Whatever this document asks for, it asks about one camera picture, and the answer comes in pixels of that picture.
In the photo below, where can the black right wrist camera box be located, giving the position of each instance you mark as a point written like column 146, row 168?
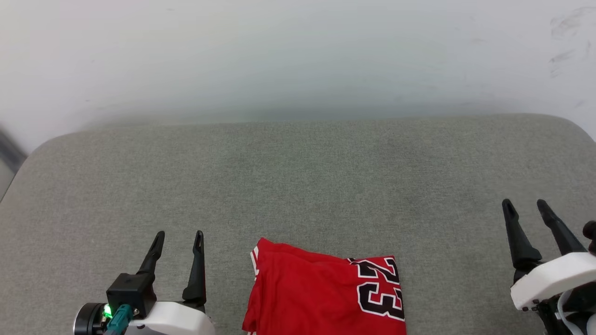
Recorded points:
column 590, row 237

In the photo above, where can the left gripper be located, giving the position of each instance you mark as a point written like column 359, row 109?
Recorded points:
column 172, row 321

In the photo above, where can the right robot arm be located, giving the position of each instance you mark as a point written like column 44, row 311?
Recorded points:
column 582, row 311

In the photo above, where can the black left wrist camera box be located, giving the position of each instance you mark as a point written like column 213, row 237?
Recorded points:
column 130, row 291

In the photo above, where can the red and white basketball jersey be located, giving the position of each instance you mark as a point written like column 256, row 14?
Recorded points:
column 307, row 293

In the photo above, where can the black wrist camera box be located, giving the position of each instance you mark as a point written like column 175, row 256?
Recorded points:
column 590, row 237
column 130, row 291

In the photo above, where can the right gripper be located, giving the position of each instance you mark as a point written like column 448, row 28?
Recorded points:
column 554, row 279

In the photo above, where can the grey fabric sofa cushion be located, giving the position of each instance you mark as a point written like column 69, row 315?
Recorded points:
column 298, row 186

